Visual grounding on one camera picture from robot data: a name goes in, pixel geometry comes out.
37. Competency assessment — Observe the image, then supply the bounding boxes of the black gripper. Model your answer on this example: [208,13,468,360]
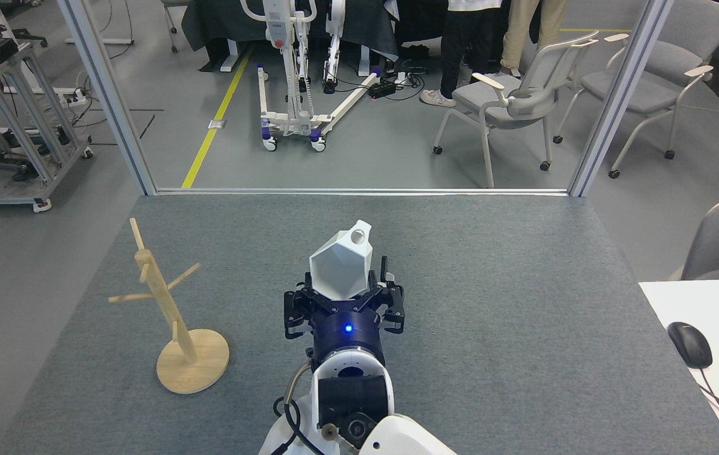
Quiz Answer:
[283,255,406,358]

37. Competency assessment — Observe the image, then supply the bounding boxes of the white hexagonal cup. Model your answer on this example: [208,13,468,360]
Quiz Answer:
[309,219,374,301]

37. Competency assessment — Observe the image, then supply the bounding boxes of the wooden cup rack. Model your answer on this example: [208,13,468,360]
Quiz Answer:
[108,218,231,395]

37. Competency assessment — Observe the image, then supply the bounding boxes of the grey mesh-back chair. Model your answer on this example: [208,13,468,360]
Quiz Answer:
[433,30,600,189]

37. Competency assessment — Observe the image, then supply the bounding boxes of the white stand column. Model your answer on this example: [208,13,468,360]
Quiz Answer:
[320,0,347,95]

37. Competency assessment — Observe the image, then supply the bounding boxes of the dark grey table cloth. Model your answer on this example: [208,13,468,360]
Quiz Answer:
[181,0,401,63]

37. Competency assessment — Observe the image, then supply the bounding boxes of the white wheeled stand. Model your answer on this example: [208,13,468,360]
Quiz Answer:
[240,0,383,153]

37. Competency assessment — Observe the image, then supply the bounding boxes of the person in dark trousers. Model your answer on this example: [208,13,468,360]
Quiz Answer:
[419,0,513,107]

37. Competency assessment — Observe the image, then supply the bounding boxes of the person in beige trousers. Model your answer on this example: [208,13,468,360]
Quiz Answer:
[501,0,568,76]

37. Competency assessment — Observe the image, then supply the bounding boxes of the black computer mouse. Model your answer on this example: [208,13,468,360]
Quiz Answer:
[667,322,713,370]

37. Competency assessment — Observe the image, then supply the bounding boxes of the grey padded chair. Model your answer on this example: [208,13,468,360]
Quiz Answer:
[553,0,719,179]

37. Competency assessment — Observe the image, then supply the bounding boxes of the white desk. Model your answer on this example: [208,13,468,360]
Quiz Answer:
[639,279,719,455]

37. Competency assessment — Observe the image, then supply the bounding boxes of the silver frame rail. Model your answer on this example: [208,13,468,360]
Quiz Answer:
[156,188,570,197]

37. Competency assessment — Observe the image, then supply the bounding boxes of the silver frame post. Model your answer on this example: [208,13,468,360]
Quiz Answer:
[58,0,157,197]
[568,0,675,198]

